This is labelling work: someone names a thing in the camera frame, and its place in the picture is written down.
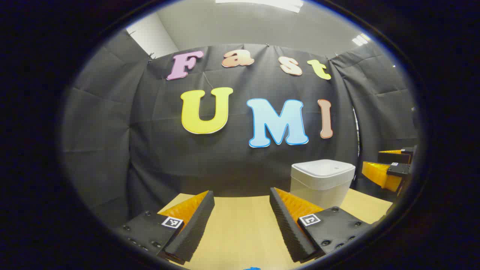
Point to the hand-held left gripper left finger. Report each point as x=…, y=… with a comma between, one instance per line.
x=195, y=228

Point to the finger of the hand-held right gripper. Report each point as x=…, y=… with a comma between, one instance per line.
x=393, y=155
x=382, y=174

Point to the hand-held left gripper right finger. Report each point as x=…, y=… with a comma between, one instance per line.
x=287, y=228

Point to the white desktop garbage bin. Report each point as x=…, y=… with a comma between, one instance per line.
x=322, y=180

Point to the wooden desktop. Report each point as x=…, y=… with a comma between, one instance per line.
x=240, y=225

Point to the small ceiling light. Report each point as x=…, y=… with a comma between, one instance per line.
x=360, y=39

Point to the ceiling light panel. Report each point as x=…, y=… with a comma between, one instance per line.
x=262, y=3

